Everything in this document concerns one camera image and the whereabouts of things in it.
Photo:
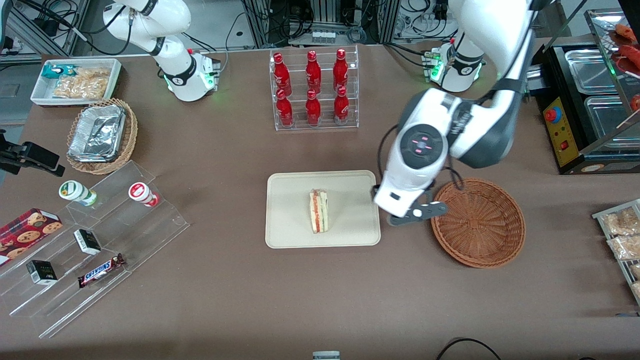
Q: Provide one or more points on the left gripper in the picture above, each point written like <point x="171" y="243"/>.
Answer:
<point x="374" y="188"/>

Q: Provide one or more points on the triangular sandwich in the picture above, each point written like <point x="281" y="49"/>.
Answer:
<point x="319" y="212"/>

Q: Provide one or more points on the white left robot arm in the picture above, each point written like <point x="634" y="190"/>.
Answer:
<point x="495" y="50"/>

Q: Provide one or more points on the beige rectangular tray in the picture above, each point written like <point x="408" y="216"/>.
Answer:
<point x="290" y="215"/>

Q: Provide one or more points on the light wicker basket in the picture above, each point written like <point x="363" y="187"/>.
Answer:
<point x="129" y="135"/>

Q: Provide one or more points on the brown wicker basket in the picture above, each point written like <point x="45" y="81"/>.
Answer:
<point x="480" y="225"/>

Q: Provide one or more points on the green lid yogurt cup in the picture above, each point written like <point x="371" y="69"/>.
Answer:
<point x="75" y="191"/>

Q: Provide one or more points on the silver foil packets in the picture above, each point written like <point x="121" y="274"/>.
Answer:
<point x="97" y="132"/>

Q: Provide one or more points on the white plastic snack bin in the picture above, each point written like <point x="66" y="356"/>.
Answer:
<point x="40" y="95"/>

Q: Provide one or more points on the clear bag of crackers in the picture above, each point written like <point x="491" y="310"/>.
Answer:
<point x="96" y="80"/>
<point x="67" y="89"/>

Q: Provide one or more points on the red plaid cookie box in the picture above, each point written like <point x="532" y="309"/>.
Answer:
<point x="27" y="232"/>

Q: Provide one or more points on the teal snack packet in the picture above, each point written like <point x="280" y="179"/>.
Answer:
<point x="55" y="71"/>

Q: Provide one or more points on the red soda bottle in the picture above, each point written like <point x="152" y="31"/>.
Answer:
<point x="284" y="111"/>
<point x="340" y="72"/>
<point x="341" y="107"/>
<point x="313" y="110"/>
<point x="313" y="74"/>
<point x="282" y="75"/>

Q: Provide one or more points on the small black box white label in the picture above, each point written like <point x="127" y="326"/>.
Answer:
<point x="87" y="242"/>

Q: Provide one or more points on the clear acrylic bottle rack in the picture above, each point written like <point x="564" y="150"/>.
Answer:
<point x="300" y="125"/>

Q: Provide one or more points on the red lid yogurt cup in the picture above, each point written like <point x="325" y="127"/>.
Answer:
<point x="140" y="192"/>

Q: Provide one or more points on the small black box gold print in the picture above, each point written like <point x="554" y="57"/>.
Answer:
<point x="41" y="272"/>

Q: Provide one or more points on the Snickers chocolate bar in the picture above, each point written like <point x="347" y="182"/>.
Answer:
<point x="100" y="270"/>

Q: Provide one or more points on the clear acrylic stepped stand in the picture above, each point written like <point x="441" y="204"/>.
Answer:
<point x="150" y="235"/>

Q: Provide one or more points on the gray power strip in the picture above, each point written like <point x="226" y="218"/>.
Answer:
<point x="324" y="36"/>

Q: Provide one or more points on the small gray device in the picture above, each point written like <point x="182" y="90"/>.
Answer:
<point x="326" y="355"/>

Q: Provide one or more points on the red emergency stop button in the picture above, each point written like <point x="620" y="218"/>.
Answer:
<point x="551" y="115"/>

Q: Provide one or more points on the black food warmer machine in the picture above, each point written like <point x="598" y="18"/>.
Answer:
<point x="575" y="105"/>

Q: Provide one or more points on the metal snack rack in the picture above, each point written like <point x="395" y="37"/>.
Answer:
<point x="600" y="216"/>

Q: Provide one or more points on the stainless steel pan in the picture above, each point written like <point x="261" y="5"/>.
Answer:
<point x="607" y="117"/>
<point x="592" y="70"/>

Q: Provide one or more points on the clear bag of fried snacks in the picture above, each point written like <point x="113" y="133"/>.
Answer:
<point x="637" y="290"/>
<point x="627" y="247"/>
<point x="622" y="222"/>
<point x="636" y="270"/>

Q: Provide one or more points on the red food piece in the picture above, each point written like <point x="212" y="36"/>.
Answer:
<point x="631" y="52"/>
<point x="627" y="31"/>

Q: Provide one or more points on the aluminium frame rack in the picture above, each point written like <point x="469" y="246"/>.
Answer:
<point x="387" y="20"/>

